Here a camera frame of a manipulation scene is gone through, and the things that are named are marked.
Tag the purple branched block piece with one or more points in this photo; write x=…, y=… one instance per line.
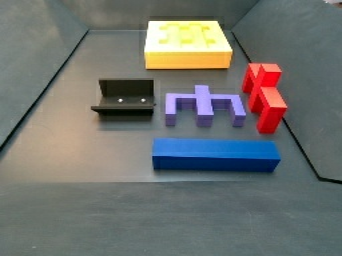
x=204, y=102

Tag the yellow slotted board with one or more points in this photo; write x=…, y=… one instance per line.
x=186, y=45

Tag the red block piece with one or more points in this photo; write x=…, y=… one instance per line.
x=264, y=100

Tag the black angle bracket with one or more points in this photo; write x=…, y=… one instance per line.
x=125, y=96

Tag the dark blue rectangular bar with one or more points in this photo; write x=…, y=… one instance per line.
x=216, y=155

